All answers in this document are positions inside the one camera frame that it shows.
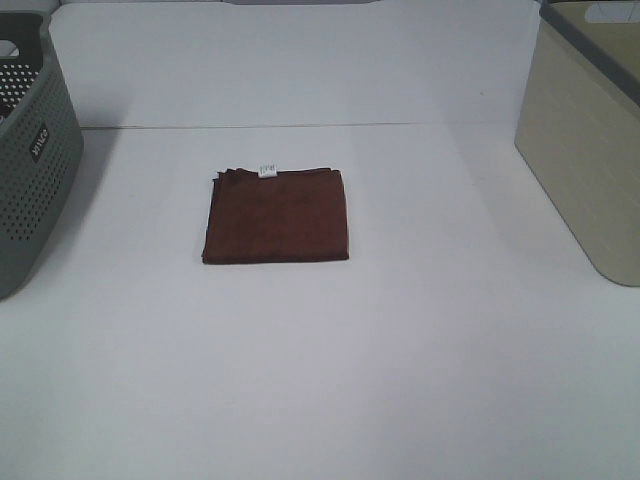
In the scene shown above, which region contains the beige bin with grey rim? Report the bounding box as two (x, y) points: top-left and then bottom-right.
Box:
(514, 1), (639, 287)

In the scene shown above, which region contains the brown towel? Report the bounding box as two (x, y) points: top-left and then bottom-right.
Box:
(202, 168), (349, 265)

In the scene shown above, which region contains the grey perforated plastic basket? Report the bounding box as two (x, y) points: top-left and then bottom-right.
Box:
(1, 10), (84, 298)

